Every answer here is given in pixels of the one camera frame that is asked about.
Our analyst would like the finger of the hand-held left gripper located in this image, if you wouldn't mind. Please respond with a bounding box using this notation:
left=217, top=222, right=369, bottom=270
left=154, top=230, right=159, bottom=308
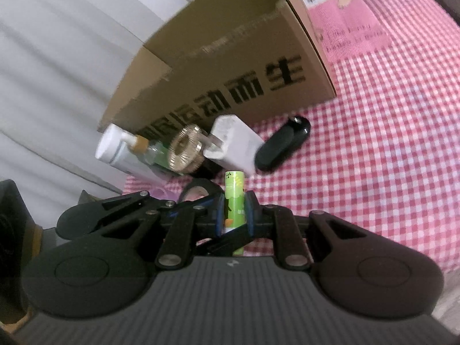
left=95, top=190, right=222, bottom=224

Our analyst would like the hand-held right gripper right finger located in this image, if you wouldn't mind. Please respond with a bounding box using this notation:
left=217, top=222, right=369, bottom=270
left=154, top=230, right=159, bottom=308
left=245, top=190, right=376, bottom=271

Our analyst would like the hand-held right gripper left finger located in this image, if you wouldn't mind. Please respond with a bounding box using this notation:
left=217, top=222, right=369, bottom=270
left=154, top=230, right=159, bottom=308
left=90, top=193, right=226, bottom=271

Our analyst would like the green lip balm tube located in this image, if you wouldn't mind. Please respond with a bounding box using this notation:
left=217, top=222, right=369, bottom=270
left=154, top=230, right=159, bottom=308
left=223, top=170, right=247, bottom=256

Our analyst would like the green glass dropper bottle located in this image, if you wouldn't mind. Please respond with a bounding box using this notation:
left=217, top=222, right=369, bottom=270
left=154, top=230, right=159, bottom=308
left=121, top=133, right=171, bottom=170

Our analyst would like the white lid pill bottle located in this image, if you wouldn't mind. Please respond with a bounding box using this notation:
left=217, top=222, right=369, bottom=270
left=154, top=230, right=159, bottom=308
left=95, top=124, right=169, bottom=181

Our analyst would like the white charger plug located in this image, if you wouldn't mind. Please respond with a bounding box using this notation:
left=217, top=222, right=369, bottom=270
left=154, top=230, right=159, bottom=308
left=202, top=115, right=265, bottom=175

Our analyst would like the black oval key fob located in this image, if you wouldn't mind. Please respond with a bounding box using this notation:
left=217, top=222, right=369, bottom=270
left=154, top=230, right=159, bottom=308
left=254, top=114, right=312, bottom=172

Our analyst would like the brown cardboard box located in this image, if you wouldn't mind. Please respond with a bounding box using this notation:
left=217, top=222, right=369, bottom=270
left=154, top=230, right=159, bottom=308
left=97, top=0, right=338, bottom=141

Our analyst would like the pink round plastic piece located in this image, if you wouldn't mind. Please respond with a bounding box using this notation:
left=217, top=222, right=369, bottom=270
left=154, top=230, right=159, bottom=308
left=148, top=183, right=181, bottom=202

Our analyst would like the pink checkered cloth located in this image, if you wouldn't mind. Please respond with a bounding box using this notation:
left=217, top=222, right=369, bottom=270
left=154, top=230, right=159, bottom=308
left=122, top=0, right=460, bottom=295

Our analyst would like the white curtain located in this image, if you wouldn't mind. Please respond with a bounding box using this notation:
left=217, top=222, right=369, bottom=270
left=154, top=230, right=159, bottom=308
left=0, top=0, right=202, bottom=196

